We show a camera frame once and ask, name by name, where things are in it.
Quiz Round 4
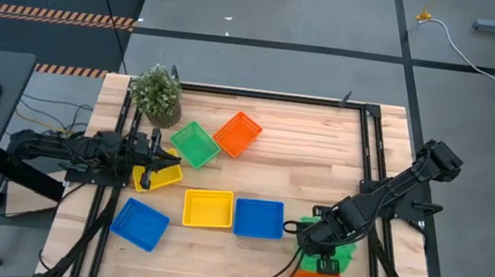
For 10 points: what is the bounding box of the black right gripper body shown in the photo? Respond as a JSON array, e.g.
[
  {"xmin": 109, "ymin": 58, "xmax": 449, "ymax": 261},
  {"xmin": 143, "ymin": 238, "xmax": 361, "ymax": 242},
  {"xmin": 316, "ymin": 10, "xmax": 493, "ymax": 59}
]
[{"xmin": 296, "ymin": 201, "xmax": 354, "ymax": 261}]

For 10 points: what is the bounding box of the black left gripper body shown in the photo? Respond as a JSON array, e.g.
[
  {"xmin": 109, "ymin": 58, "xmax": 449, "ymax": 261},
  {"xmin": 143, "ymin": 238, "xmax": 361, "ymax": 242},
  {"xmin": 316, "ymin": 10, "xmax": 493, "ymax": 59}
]
[{"xmin": 122, "ymin": 130, "xmax": 153, "ymax": 173}]

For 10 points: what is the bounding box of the yellow plastic slotted basket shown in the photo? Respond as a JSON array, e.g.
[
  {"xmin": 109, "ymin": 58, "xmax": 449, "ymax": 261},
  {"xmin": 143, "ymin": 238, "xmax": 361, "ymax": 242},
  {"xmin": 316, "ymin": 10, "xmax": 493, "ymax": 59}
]
[
  {"xmin": 180, "ymin": 185, "xmax": 238, "ymax": 233},
  {"xmin": 130, "ymin": 144, "xmax": 187, "ymax": 198}
]

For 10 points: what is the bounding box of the green plastic slotted basket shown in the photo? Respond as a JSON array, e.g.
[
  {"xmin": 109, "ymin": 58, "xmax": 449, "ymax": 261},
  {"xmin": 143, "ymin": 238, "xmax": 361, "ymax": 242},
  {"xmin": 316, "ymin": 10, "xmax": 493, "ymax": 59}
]
[
  {"xmin": 296, "ymin": 239, "xmax": 357, "ymax": 277},
  {"xmin": 166, "ymin": 118, "xmax": 224, "ymax": 173},
  {"xmin": 293, "ymin": 214, "xmax": 359, "ymax": 266}
]

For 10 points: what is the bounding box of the blue plastic slotted basket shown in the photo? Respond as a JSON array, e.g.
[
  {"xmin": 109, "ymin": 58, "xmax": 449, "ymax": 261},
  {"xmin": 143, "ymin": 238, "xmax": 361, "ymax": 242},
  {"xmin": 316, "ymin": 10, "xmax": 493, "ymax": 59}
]
[
  {"xmin": 231, "ymin": 196, "xmax": 287, "ymax": 242},
  {"xmin": 106, "ymin": 195, "xmax": 174, "ymax": 255}
]

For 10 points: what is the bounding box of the artificial plant in ribbed pot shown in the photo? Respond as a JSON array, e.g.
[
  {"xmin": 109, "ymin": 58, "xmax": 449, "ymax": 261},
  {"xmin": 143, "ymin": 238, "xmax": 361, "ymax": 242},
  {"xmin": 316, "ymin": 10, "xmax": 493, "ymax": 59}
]
[{"xmin": 124, "ymin": 60, "xmax": 189, "ymax": 131}]

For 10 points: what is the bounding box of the yellow power plug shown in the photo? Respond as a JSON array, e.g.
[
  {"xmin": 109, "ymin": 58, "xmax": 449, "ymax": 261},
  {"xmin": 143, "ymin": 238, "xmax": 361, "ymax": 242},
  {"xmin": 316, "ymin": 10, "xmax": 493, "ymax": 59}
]
[{"xmin": 414, "ymin": 7, "xmax": 435, "ymax": 24}]

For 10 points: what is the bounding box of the black right camera cable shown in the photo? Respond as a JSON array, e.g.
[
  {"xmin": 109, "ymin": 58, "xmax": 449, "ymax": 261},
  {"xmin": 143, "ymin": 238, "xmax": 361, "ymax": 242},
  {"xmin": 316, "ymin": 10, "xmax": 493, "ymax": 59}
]
[{"xmin": 265, "ymin": 216, "xmax": 314, "ymax": 277}]

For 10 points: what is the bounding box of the black aluminium table frame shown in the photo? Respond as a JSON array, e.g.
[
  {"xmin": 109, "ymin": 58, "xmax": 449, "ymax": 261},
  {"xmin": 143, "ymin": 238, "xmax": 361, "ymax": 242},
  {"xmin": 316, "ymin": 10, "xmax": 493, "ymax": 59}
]
[{"xmin": 35, "ymin": 66, "xmax": 458, "ymax": 277}]

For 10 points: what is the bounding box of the thin black hanging cable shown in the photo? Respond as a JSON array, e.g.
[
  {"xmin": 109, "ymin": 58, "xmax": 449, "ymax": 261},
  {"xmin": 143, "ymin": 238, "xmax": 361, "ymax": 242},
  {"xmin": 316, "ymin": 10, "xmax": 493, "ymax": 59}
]
[{"xmin": 78, "ymin": 0, "xmax": 137, "ymax": 75}]

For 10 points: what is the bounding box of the white floor cable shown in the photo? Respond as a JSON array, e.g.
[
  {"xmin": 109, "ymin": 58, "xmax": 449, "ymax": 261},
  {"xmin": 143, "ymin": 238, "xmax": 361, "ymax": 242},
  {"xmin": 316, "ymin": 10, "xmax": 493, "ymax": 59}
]
[{"xmin": 416, "ymin": 17, "xmax": 495, "ymax": 100}]

